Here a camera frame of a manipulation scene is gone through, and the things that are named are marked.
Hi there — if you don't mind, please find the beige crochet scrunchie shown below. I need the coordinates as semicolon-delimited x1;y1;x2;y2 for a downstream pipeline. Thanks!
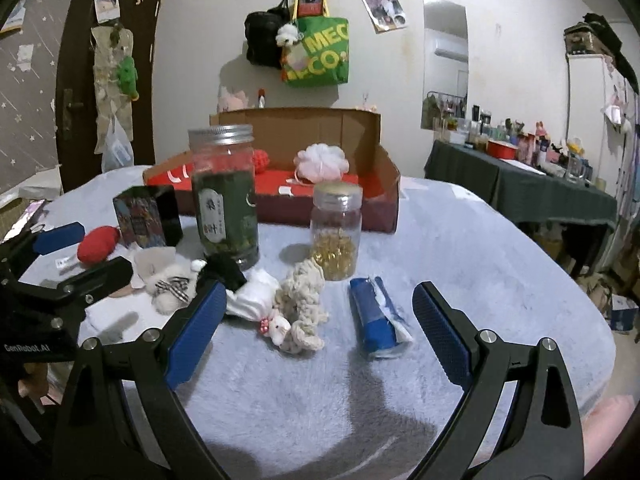
260;259;329;354

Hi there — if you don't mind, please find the table with green cloth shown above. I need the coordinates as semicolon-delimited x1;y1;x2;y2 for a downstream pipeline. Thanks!
423;138;618;261

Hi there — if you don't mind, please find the white mesh bath pouf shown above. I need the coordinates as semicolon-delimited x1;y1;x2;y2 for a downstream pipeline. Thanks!
294;143;350;184

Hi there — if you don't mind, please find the dark wooden door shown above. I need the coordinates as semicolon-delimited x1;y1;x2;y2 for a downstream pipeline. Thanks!
54;0;160;191

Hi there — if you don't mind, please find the small jar with yellow capsules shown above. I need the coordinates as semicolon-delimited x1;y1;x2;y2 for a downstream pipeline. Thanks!
310;181;363;281

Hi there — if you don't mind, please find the white plush keychain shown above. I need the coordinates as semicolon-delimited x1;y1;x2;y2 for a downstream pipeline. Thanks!
276;23;304;48

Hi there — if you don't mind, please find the black backpack on wall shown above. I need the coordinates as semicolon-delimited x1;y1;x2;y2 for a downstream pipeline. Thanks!
244;0;291;70

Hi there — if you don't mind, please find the green plush on door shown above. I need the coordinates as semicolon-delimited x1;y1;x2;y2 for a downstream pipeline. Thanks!
116;55;139;101

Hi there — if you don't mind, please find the blue tissue pack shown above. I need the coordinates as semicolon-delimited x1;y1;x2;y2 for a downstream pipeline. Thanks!
348;276;414;360

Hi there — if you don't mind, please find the pink fox plush on wall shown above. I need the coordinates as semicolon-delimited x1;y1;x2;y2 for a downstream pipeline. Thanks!
356;104;378;113

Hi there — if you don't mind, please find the white wardrobe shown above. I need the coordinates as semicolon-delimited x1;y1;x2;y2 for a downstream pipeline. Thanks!
566;54;637;200

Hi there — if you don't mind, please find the red heart plush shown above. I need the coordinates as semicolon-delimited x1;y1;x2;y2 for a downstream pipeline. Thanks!
76;226;120;266

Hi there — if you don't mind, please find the dark printed small box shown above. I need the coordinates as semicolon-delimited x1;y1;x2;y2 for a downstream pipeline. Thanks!
113;185;183;248

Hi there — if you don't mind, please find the red cardboard box tray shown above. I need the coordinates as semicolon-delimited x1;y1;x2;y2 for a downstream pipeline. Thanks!
142;106;403;235

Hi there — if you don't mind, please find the plastic bag on door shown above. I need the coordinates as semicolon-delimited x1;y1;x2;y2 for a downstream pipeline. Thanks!
101;116;134;174

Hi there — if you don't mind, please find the green tote bag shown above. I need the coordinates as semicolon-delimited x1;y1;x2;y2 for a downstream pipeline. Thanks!
281;0;349;88

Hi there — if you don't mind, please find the photo collage on wall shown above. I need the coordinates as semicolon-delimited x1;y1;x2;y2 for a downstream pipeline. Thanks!
361;0;408;34

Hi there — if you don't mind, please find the wall mirror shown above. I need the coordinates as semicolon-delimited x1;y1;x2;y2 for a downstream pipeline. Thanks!
421;0;470;130

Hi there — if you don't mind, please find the white sock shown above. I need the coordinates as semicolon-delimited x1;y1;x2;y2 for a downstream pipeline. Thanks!
226;269;280;323

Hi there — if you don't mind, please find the red bowl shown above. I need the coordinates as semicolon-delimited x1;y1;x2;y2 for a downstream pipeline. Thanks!
486;139;518;160

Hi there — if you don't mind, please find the red handled stick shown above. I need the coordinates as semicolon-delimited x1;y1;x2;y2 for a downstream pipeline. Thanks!
257;88;266;108

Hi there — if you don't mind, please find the person right hand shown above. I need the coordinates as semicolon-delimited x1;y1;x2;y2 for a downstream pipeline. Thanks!
582;394;636;474

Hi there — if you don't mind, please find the white gauze cloth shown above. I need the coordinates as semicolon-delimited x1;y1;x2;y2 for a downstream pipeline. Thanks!
127;246;176;290

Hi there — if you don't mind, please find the blue fluffy table blanket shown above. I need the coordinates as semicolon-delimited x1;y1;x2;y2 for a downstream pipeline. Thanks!
16;164;618;480

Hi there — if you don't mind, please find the large jar with green leaves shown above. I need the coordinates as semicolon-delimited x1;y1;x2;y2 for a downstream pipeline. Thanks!
189;125;259;270

